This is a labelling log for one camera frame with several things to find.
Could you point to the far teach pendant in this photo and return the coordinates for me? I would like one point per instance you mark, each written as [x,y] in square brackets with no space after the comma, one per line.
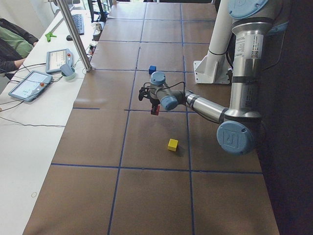
[55,59]

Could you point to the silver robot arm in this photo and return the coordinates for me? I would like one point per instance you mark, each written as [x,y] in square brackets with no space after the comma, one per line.
[234,56]

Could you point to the black keyboard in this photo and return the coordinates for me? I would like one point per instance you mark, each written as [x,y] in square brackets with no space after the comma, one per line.
[79,23]

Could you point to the near teach pendant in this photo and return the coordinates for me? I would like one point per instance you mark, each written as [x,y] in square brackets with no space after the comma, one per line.
[31,87]

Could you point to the green clamp tool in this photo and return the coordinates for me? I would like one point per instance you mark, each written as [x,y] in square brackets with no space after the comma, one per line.
[49,36]

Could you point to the light blue cup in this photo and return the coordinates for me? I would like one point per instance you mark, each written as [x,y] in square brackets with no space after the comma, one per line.
[67,72]

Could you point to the seated person green shirt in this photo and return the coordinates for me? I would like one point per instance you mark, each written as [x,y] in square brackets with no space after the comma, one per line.
[15,45]

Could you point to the red cube block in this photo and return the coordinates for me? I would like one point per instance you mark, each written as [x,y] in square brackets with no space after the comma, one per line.
[157,110]

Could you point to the yellow cube block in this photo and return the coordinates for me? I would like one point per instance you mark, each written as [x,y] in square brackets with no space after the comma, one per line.
[173,145]

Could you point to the metal cylinder cup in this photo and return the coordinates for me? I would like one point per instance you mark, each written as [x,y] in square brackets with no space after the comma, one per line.
[98,26]

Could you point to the aluminium frame post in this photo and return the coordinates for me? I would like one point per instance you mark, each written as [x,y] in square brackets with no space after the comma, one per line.
[74,34]

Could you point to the white pedestal column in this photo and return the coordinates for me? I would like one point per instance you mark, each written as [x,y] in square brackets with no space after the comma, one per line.
[213,68]

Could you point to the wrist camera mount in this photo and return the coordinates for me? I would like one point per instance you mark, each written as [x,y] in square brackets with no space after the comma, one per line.
[144,92]

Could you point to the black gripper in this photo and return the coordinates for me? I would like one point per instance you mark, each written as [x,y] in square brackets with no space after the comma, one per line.
[153,103]

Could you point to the blue cube block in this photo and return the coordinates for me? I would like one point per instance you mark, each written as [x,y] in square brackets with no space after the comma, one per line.
[152,69]

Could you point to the teach pendant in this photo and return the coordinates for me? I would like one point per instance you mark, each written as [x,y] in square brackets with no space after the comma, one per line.
[31,87]
[55,59]

